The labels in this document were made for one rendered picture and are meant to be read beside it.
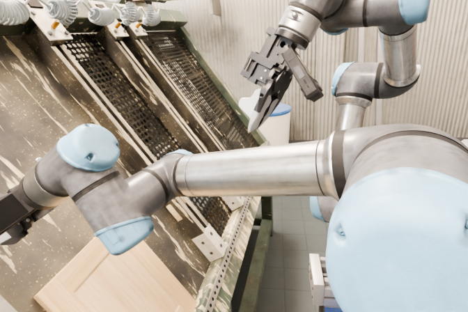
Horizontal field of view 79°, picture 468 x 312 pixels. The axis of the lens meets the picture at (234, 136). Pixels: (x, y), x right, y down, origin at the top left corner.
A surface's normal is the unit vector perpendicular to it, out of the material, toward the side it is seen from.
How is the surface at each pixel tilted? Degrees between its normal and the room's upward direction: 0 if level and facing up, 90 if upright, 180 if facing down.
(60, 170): 83
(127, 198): 51
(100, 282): 56
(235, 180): 85
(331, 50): 90
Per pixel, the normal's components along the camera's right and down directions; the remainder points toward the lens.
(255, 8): -0.14, 0.35
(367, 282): -0.52, 0.21
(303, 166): -0.55, -0.15
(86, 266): 0.77, -0.51
